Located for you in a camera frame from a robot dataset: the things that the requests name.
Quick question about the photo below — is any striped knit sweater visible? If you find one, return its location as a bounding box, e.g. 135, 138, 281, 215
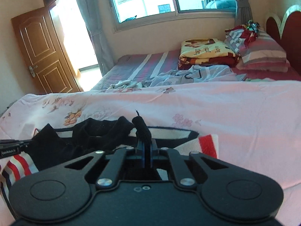
1, 116, 218, 207

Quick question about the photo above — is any pink floral quilt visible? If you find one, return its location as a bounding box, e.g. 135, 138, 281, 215
1, 81, 300, 225

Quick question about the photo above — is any white small garment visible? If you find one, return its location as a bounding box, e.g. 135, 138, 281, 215
108, 80, 143, 90

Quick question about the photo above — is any light blue garment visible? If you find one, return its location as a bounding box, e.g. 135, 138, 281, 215
141, 65, 246, 87

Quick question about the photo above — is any striped bed sheet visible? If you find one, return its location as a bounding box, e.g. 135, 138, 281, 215
92, 50, 300, 90

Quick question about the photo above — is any wooden door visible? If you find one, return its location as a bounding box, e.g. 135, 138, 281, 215
11, 7, 82, 94

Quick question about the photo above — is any folded yellow red blanket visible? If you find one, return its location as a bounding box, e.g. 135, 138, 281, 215
178, 38, 239, 70

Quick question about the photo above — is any striped pillow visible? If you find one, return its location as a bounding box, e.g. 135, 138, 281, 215
224, 29, 290, 73

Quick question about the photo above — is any red cloth with trinket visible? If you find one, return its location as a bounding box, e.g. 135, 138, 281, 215
225, 20, 260, 46

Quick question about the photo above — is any grey right curtain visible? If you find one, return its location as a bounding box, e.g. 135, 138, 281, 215
235, 0, 252, 26

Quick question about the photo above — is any grey curtain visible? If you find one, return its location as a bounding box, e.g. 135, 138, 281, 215
235, 0, 252, 26
76, 0, 114, 76

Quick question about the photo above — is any grey left curtain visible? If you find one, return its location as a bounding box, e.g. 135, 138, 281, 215
76, 0, 114, 76

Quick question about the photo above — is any red heart headboard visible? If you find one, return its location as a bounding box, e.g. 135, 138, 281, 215
265, 5, 301, 75

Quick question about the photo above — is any window frame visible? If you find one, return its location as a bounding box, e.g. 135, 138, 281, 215
109, 0, 236, 31

